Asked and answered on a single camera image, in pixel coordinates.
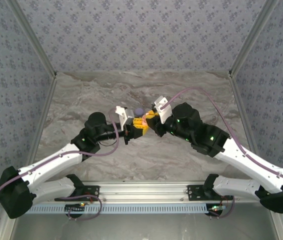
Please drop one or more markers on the lavender earbud charging case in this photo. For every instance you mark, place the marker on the lavender earbud charging case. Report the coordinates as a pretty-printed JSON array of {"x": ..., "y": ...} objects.
[{"x": 139, "y": 111}]

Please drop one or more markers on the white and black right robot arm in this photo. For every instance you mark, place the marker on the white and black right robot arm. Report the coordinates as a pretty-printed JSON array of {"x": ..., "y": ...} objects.
[{"x": 246, "y": 160}]

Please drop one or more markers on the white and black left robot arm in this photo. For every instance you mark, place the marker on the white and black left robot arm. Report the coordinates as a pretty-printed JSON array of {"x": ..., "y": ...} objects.
[{"x": 51, "y": 165}]

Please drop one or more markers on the small black circuit board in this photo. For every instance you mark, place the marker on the small black circuit board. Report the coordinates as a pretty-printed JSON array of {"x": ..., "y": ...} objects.
[
  {"x": 75, "y": 207},
  {"x": 215, "y": 208}
]

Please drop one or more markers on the grey metal sheet panel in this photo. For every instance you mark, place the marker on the grey metal sheet panel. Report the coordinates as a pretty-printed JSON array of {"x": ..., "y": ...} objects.
[{"x": 141, "y": 227}]

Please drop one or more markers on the aluminium table side rail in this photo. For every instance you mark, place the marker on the aluminium table side rail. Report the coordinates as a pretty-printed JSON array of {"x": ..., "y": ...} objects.
[
  {"x": 243, "y": 112},
  {"x": 44, "y": 110}
]

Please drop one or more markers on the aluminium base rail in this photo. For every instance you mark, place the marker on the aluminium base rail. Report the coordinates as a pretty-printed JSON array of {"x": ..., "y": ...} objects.
[{"x": 141, "y": 191}]

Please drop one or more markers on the aluminium upright frame post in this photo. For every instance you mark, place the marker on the aluminium upright frame post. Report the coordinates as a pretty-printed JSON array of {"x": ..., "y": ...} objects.
[
  {"x": 251, "y": 37},
  {"x": 34, "y": 37}
]

